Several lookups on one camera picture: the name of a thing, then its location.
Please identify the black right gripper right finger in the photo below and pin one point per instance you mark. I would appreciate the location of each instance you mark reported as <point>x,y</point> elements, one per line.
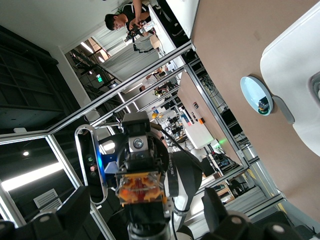
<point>215,212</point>

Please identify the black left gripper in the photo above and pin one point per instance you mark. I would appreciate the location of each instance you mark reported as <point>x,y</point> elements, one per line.
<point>161,152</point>

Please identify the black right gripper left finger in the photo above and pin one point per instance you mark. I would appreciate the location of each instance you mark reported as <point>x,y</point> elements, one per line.
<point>72,213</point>

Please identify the white vent grille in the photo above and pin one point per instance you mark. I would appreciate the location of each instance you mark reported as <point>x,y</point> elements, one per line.
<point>46,197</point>

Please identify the yellow round object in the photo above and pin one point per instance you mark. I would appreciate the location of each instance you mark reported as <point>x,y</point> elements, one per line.
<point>155,115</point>

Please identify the long ceiling light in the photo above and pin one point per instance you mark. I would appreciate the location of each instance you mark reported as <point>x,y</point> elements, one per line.
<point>30,176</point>

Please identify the brown background table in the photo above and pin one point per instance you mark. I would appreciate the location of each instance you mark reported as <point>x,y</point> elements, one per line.
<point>192,97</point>

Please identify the person in white shirt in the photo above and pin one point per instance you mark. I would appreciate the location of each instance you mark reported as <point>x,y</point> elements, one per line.
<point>150,80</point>

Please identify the green exit sign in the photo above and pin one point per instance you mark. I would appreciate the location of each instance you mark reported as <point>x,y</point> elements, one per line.
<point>100,78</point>

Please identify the grey curtain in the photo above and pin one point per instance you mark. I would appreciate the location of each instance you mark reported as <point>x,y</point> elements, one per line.
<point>130,62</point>

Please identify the black metal staircase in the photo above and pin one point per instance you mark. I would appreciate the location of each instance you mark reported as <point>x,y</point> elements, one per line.
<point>82,60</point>

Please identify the light blue round plate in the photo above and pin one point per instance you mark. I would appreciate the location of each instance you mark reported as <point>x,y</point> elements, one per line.
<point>251,92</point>

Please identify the white desk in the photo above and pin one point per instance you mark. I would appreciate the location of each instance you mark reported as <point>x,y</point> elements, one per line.
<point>165,37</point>

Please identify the black handheld gripper rig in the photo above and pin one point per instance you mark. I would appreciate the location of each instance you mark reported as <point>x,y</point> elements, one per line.
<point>135,32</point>

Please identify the person in black shirt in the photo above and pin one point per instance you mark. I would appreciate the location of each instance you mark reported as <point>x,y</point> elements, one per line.
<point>130,11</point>

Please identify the white lunch box grey latches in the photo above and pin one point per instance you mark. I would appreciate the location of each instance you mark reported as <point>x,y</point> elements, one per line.
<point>295,62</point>

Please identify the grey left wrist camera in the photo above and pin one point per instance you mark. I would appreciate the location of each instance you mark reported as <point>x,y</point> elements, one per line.
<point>87,150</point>

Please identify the black robot arm with camera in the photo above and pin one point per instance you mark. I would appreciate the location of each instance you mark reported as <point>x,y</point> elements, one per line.
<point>25,138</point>

